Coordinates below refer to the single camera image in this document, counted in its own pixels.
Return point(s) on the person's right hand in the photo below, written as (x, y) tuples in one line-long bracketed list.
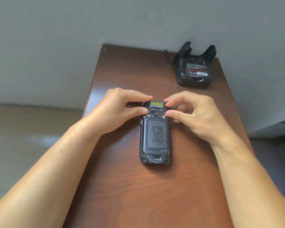
[(201, 118)]

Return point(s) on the person's left hand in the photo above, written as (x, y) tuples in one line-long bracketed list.
[(111, 111)]

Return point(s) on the person's right thumb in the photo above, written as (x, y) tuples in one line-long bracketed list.
[(176, 113)]

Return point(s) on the person's left thumb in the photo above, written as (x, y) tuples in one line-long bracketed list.
[(135, 111)]

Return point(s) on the black handheld scanner device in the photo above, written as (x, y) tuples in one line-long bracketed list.
[(155, 135)]

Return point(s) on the person's left forearm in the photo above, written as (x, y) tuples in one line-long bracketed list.
[(45, 173)]

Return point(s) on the person's right forearm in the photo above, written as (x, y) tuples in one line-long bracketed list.
[(249, 185)]

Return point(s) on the brown wooden table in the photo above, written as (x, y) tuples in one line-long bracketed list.
[(156, 144)]

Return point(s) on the black battery with label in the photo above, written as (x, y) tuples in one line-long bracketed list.
[(196, 70)]

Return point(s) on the black charging cradle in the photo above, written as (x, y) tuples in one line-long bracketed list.
[(194, 68)]

